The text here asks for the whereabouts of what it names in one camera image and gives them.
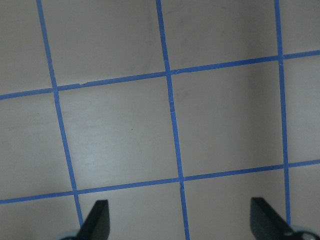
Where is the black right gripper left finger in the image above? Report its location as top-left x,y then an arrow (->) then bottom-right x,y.
75,199 -> 110,240

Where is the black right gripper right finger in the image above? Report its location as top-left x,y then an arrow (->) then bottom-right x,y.
250,197 -> 300,240

